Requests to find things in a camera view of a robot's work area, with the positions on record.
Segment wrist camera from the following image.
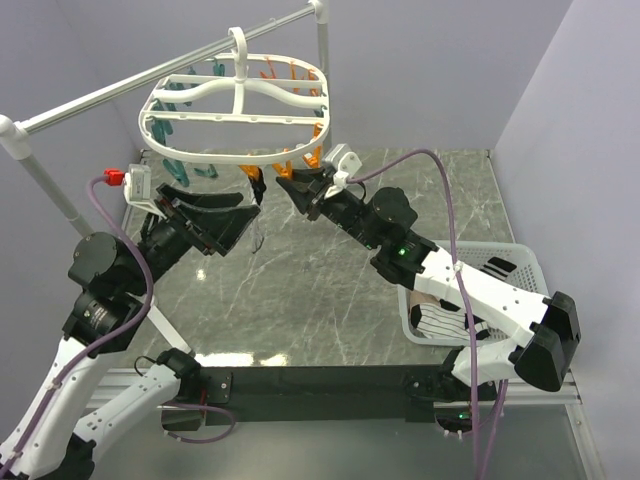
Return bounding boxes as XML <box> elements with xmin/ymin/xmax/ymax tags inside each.
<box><xmin>322</xmin><ymin>143</ymin><xmax>362</xmax><ymax>189</ymax></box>
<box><xmin>104</xmin><ymin>164</ymin><xmax>164</xmax><ymax>218</ymax></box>

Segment teal clothespin left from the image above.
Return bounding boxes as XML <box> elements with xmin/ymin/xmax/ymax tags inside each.
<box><xmin>151</xmin><ymin>118</ymin><xmax>173</xmax><ymax>146</ymax></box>

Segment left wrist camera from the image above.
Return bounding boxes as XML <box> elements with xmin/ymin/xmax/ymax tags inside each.
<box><xmin>104</xmin><ymin>164</ymin><xmax>164</xmax><ymax>218</ymax></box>

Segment white round clip hanger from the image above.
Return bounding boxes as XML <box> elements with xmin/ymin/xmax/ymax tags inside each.
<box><xmin>138</xmin><ymin>27</ymin><xmax>330</xmax><ymax>166</ymax></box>

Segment black and white striped sock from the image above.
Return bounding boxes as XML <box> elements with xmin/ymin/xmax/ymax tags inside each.
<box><xmin>249</xmin><ymin>169</ymin><xmax>266</xmax><ymax>254</ymax></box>

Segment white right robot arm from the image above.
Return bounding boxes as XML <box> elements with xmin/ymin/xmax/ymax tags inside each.
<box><xmin>276</xmin><ymin>168</ymin><xmax>581</xmax><ymax>399</ymax></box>

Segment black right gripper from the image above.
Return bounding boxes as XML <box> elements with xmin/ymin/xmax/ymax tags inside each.
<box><xmin>277</xmin><ymin>165</ymin><xmax>382</xmax><ymax>250</ymax></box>

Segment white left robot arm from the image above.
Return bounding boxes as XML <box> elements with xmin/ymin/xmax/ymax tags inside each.
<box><xmin>1</xmin><ymin>185</ymin><xmax>260</xmax><ymax>479</ymax></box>

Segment white metal drying rack stand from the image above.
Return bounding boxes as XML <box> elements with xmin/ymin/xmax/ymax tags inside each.
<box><xmin>0</xmin><ymin>0</ymin><xmax>331</xmax><ymax>354</ymax></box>

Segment purple cable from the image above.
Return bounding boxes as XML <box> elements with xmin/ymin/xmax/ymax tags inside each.
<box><xmin>349</xmin><ymin>147</ymin><xmax>509</xmax><ymax>480</ymax></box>
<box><xmin>0</xmin><ymin>177</ymin><xmax>236</xmax><ymax>461</ymax></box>

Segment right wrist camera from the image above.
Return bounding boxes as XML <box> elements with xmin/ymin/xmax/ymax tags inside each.
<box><xmin>322</xmin><ymin>143</ymin><xmax>362</xmax><ymax>189</ymax></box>

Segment white plastic laundry basket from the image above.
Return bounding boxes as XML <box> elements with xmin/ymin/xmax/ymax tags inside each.
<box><xmin>397</xmin><ymin>241</ymin><xmax>549</xmax><ymax>348</ymax></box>

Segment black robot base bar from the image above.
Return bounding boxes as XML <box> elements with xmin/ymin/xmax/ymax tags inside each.
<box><xmin>173</xmin><ymin>365</ymin><xmax>471</xmax><ymax>423</ymax></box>

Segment orange clothespin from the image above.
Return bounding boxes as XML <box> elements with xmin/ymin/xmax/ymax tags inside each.
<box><xmin>272</xmin><ymin>160</ymin><xmax>293</xmax><ymax>179</ymax></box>
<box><xmin>260</xmin><ymin>56</ymin><xmax>278</xmax><ymax>79</ymax></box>
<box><xmin>303</xmin><ymin>153</ymin><xmax>321</xmax><ymax>169</ymax></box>
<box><xmin>239</xmin><ymin>165</ymin><xmax>263</xmax><ymax>181</ymax></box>

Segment teal clothespin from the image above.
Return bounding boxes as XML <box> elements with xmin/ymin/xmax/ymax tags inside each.
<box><xmin>162</xmin><ymin>158</ymin><xmax>190</xmax><ymax>187</ymax></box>
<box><xmin>151</xmin><ymin>118</ymin><xmax>173</xmax><ymax>146</ymax></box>

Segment teal clothespin front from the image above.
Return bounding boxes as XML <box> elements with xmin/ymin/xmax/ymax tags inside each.
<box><xmin>162</xmin><ymin>158</ymin><xmax>190</xmax><ymax>187</ymax></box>

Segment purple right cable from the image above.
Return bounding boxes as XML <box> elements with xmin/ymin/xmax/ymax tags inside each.
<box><xmin>349</xmin><ymin>147</ymin><xmax>509</xmax><ymax>480</ymax></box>

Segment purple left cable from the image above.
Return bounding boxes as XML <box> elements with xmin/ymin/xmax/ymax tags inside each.
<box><xmin>0</xmin><ymin>177</ymin><xmax>236</xmax><ymax>461</ymax></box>

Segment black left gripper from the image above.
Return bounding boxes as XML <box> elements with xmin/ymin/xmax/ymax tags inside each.
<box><xmin>125</xmin><ymin>181</ymin><xmax>262</xmax><ymax>294</ymax></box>

